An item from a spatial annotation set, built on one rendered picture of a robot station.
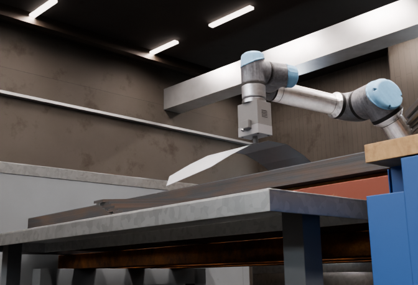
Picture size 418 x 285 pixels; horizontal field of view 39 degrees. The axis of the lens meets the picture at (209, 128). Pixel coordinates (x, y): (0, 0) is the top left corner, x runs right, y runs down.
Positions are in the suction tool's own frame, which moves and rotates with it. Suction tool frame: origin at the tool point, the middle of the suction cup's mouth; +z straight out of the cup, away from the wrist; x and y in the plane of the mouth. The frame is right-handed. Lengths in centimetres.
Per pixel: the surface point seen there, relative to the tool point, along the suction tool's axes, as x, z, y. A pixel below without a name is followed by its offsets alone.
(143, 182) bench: 17, -2, -81
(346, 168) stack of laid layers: -39, 18, 58
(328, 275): 41, 37, -7
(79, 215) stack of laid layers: -36, 18, -42
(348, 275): 41, 37, 2
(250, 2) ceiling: 664, -494, -611
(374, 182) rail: -39, 21, 64
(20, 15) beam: 332, -482, -938
